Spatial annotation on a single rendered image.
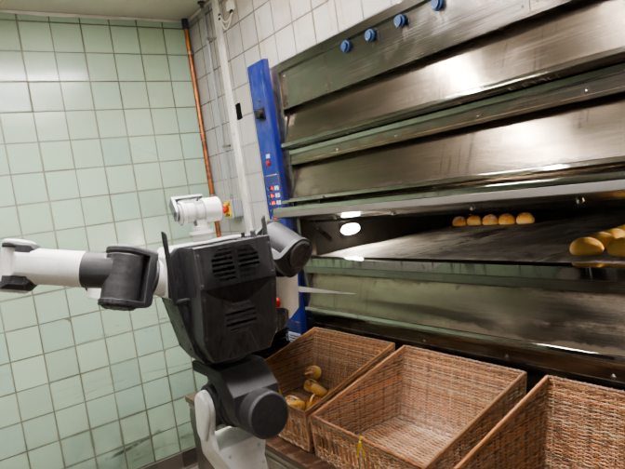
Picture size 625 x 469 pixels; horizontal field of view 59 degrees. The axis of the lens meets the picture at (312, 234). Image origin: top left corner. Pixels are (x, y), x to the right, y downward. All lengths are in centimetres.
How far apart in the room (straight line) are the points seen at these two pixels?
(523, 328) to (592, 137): 61
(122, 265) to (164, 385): 207
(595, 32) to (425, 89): 59
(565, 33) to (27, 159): 251
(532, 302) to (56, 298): 232
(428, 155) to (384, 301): 64
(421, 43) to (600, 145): 73
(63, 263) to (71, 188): 178
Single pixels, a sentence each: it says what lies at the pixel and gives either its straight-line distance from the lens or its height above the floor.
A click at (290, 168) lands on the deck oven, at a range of 268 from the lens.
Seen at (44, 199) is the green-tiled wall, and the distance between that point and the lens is 318.
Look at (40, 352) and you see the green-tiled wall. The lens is 321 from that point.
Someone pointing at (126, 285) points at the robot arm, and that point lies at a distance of 140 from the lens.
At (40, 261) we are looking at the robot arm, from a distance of 147.
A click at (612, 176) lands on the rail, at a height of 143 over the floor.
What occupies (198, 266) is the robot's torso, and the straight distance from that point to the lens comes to 130.
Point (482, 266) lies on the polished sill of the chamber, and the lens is 192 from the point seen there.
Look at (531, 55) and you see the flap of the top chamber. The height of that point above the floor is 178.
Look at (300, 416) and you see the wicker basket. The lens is 209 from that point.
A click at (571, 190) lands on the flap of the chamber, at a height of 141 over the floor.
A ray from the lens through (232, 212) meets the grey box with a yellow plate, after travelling 312.
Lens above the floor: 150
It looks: 4 degrees down
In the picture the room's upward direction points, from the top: 8 degrees counter-clockwise
